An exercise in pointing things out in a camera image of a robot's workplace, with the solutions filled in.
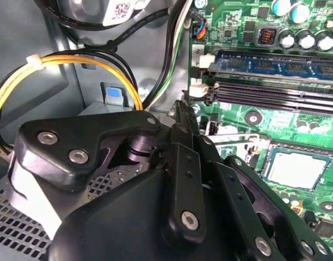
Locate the silver square CPU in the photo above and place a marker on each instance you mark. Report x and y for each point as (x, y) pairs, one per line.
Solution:
(297, 170)

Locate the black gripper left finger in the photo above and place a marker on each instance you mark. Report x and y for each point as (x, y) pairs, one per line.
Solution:
(74, 141)

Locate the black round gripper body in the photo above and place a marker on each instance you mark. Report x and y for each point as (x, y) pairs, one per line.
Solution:
(114, 231)

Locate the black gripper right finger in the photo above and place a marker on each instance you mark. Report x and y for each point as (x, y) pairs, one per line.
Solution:
(231, 190)

